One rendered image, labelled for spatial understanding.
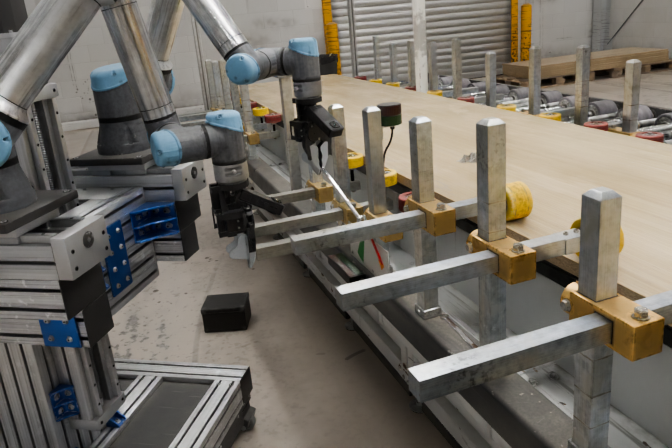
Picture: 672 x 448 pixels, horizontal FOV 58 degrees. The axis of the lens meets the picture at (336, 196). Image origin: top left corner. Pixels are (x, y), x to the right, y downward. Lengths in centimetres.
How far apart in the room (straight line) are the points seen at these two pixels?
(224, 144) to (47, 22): 40
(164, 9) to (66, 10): 60
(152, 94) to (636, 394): 112
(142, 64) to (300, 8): 819
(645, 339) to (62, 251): 101
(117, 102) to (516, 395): 122
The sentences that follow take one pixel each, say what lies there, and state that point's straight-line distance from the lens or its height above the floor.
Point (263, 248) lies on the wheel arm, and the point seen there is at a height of 86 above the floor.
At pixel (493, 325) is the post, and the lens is 115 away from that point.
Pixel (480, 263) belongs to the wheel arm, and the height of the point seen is 95.
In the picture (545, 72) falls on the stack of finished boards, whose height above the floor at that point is 22.
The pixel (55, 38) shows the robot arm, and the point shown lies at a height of 136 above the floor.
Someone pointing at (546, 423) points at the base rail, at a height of 70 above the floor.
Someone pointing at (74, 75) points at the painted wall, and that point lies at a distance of 932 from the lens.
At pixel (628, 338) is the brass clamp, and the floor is 95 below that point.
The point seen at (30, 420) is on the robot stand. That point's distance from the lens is 191.
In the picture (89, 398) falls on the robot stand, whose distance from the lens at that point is 185.
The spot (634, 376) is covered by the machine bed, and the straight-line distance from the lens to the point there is 124.
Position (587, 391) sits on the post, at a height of 83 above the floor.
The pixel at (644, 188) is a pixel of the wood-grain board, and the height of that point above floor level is 90.
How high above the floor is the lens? 138
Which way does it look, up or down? 17 degrees down
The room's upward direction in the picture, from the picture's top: 5 degrees counter-clockwise
